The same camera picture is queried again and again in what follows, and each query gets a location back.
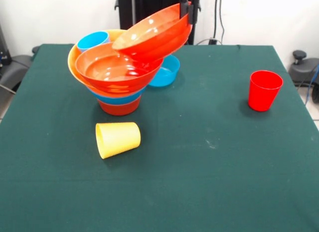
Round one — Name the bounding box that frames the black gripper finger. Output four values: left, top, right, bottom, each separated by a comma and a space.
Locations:
180, 0, 190, 18
188, 0, 198, 26

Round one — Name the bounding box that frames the wide red-orange bowl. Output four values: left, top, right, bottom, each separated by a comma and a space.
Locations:
74, 42, 164, 95
111, 1, 193, 63

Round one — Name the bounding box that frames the blue cup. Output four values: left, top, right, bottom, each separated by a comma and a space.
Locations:
77, 30, 111, 53

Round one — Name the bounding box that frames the red cup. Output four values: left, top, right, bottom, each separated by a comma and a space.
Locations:
248, 70, 284, 112

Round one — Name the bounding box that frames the large blue bowl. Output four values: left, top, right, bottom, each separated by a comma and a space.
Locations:
88, 88, 147, 106

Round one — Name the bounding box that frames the large orange bowl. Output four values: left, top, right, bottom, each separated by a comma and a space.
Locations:
67, 29, 148, 98

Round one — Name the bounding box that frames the yellow cup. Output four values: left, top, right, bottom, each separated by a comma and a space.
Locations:
95, 122, 142, 160

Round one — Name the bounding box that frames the small blue bowl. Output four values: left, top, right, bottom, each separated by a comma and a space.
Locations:
148, 54, 181, 88

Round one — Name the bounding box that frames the small red-orange bowl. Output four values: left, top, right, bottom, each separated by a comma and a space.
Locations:
97, 95, 143, 117

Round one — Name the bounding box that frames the dark green tablecloth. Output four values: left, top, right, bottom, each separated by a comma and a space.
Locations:
0, 43, 319, 232

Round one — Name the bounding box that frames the black wall cable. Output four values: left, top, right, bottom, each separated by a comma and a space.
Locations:
213, 0, 226, 45

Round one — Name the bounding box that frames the black pedestal leg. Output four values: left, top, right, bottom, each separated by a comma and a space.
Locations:
0, 45, 40, 93
288, 50, 319, 87

